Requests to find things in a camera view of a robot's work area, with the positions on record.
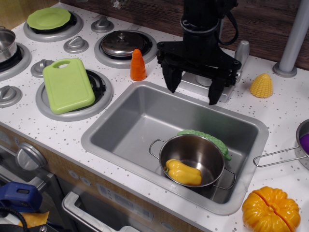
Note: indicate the purple toy in saucepan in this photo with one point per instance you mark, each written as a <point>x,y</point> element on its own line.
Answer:
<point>304,143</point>

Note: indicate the yellow toy corn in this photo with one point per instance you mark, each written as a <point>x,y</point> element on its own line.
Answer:
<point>262,87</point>

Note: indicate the grey oven door handle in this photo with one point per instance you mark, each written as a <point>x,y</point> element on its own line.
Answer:
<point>68,205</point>

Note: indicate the orange toy pumpkin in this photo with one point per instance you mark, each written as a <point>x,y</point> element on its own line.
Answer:
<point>270,210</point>

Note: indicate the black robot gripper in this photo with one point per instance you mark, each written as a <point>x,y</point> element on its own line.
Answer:
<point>198,53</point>

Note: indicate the steel pot with handles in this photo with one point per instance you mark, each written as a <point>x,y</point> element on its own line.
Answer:
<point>194,151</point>

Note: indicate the steel pot at left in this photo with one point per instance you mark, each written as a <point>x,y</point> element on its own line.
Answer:
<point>8,46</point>

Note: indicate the green toy cutting board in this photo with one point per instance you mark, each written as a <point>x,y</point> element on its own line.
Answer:
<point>67,85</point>

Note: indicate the grey stove knob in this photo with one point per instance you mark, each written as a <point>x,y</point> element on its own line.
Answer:
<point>37,69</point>
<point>76,45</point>
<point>9,96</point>
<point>102,25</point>

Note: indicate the steel saucepan with wire handle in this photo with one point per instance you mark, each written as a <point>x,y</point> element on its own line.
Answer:
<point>302,129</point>

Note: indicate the green toy plate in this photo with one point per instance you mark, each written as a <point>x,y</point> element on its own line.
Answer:
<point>48,18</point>

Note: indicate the steel pot lid on burner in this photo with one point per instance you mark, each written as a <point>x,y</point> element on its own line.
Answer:
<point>122,43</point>

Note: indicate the grey oven dial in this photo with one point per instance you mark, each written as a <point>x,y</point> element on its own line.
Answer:
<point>29,158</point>

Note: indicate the orange toy carrot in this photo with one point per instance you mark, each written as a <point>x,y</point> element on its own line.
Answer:
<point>137,66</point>

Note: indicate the grey support pole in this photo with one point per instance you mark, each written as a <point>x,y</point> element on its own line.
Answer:
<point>286,67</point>

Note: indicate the blue clamp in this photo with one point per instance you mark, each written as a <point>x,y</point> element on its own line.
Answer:
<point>20,197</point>

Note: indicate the silver toy faucet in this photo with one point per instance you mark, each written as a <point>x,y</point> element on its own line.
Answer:
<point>201,24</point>

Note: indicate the grey toy sink basin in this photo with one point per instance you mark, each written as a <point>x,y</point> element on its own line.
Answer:
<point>147,125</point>

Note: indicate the yellow toy bell pepper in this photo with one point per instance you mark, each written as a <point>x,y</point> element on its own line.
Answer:
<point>183,173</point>

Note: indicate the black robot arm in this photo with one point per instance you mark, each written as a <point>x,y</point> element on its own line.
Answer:
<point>199,52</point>

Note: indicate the green toy vegetable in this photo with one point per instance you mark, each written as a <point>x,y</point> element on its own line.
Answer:
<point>211,138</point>

